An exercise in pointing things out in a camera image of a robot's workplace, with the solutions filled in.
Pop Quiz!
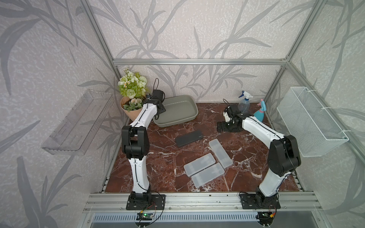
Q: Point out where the grey-green plastic storage box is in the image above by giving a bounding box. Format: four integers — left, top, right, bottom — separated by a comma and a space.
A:
153, 95, 199, 127

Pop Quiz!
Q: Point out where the translucent pencil case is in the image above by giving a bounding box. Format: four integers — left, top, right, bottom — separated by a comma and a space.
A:
183, 153, 215, 177
192, 163, 225, 188
209, 139, 233, 169

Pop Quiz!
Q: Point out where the black pencil case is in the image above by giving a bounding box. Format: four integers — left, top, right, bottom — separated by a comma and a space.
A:
175, 130, 203, 147

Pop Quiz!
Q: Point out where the translucent pencil case front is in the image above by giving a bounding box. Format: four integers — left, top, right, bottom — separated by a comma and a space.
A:
192, 163, 225, 188

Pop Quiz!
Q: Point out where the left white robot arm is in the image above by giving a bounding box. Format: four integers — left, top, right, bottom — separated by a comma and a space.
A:
121, 98, 165, 194

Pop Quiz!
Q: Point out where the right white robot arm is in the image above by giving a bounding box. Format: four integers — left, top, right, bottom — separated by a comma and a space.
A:
217, 104, 301, 198

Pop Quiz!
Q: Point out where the clear spray bottle blue nozzle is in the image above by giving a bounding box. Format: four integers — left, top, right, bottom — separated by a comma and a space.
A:
238, 91, 253, 114

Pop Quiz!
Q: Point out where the teal spray bottle pink nozzle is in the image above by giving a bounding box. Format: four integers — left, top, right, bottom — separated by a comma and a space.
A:
254, 99, 267, 122

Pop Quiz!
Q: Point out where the potted artificial flower plant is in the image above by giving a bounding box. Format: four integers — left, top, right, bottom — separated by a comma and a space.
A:
118, 68, 147, 121

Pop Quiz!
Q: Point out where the left green circuit board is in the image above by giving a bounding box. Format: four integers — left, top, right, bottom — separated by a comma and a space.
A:
136, 212, 155, 221

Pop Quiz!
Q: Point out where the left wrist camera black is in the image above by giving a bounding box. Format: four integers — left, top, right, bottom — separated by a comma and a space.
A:
151, 89, 165, 102

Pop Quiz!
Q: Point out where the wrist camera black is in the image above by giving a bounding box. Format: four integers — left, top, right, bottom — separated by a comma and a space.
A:
151, 89, 165, 102
226, 104, 241, 116

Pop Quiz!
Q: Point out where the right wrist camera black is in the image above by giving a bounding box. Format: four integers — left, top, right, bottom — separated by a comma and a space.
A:
226, 104, 241, 116

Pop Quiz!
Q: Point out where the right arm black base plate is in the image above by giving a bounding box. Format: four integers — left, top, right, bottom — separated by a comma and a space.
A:
239, 192, 281, 210

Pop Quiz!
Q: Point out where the white wire mesh basket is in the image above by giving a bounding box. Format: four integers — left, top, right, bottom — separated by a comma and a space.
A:
277, 86, 349, 157

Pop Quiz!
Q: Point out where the clear acrylic wall shelf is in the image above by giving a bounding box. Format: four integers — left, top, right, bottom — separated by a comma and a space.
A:
41, 89, 115, 156

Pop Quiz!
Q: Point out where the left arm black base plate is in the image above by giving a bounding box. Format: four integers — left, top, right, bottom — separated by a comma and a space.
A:
126, 192, 166, 211

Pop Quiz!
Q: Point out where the right circuit board with wires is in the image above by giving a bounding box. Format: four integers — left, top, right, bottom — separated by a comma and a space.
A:
256, 211, 276, 227

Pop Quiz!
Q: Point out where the aluminium frame rail front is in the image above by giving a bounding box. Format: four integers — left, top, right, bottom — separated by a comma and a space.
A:
83, 192, 322, 213

